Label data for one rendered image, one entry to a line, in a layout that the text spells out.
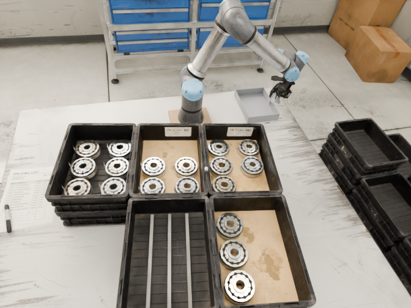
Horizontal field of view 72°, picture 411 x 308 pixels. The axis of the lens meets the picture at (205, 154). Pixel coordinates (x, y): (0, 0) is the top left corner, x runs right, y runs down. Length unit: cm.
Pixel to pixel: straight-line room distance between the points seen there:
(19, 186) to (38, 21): 269
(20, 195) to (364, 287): 151
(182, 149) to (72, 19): 281
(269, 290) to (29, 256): 92
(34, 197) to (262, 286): 104
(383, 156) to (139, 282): 176
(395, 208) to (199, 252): 142
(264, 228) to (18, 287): 94
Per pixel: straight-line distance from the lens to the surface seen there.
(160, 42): 305
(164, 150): 137
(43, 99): 321
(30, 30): 405
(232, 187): 122
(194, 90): 152
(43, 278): 131
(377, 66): 390
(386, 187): 225
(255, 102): 191
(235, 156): 137
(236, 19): 140
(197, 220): 116
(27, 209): 148
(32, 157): 167
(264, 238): 117
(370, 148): 226
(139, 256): 111
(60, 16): 392
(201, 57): 158
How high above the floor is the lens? 185
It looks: 49 degrees down
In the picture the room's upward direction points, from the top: 7 degrees clockwise
